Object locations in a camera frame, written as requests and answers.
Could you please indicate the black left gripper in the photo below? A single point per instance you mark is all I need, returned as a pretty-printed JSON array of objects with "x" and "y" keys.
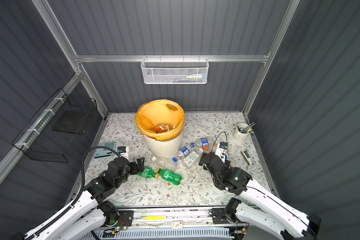
[{"x": 135, "y": 170}]

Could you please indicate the clear bottle white cap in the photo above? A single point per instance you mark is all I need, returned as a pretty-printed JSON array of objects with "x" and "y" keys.
[{"x": 164, "y": 163}]

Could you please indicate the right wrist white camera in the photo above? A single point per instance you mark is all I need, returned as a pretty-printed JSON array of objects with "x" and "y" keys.
[{"x": 222, "y": 151}]

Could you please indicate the yellow tool on rail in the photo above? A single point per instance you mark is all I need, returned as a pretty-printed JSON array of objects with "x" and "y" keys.
[{"x": 154, "y": 218}]

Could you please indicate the cream ribbed waste bin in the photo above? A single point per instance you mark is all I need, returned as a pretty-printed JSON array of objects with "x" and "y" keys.
[{"x": 167, "y": 148}]

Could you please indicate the black wire side basket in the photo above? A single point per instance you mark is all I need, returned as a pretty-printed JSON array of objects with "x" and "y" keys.
[{"x": 52, "y": 137}]

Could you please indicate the white pencil cup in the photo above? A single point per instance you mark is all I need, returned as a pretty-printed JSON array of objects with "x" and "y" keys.
[{"x": 243, "y": 131}]

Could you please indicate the orange plastic bin liner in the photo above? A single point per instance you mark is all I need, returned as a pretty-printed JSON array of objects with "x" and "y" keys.
[{"x": 159, "y": 112}]

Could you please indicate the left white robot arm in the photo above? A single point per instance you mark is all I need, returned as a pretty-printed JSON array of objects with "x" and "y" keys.
[{"x": 90, "y": 209}]

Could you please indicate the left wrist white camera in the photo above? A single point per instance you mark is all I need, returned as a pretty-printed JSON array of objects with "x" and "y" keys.
[{"x": 123, "y": 151}]

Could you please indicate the green soda bottle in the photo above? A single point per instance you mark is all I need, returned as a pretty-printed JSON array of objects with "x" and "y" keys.
[
  {"x": 169, "y": 176},
  {"x": 149, "y": 173}
]

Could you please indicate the blue label water bottle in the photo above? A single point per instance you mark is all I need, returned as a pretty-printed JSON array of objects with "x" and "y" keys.
[{"x": 185, "y": 151}]

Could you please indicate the wrist white camera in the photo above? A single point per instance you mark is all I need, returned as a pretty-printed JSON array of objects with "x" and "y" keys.
[
  {"x": 123, "y": 151},
  {"x": 222, "y": 151}
]

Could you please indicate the white wire wall basket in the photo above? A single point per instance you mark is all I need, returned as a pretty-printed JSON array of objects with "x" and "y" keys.
[{"x": 175, "y": 73}]

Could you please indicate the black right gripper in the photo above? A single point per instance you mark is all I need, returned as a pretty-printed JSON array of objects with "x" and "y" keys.
[{"x": 203, "y": 154}]

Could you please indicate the right green soda bottle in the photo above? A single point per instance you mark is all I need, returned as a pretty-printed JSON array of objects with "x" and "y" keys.
[{"x": 169, "y": 176}]

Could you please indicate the left green soda bottle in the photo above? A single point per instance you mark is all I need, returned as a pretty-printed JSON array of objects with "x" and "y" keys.
[{"x": 149, "y": 173}]

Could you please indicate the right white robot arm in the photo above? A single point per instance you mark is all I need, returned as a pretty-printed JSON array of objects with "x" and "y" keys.
[{"x": 256, "y": 206}]

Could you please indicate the teal desk calculator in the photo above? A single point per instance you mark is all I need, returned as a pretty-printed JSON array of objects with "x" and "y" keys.
[{"x": 102, "y": 153}]

